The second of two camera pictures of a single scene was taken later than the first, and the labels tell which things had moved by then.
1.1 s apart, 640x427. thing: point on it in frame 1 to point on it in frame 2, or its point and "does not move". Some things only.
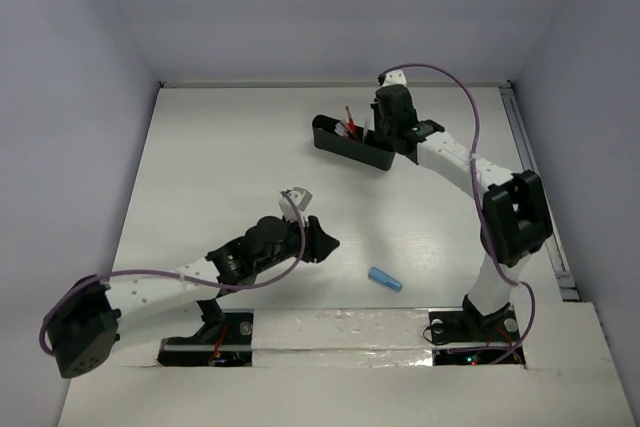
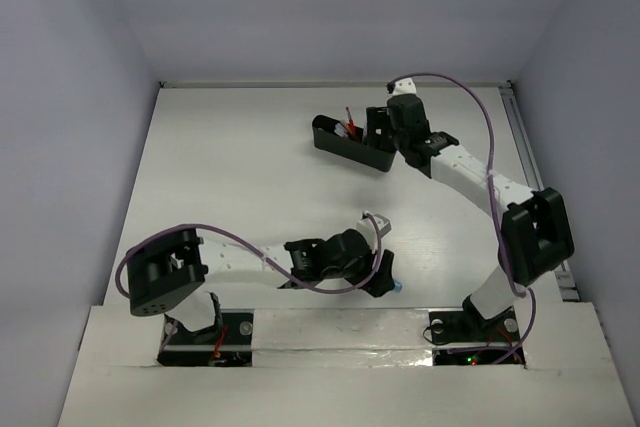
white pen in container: x=340 y=129 does not move
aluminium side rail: x=556 y=248 does not move
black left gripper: x=311 y=239 to x=382 y=272
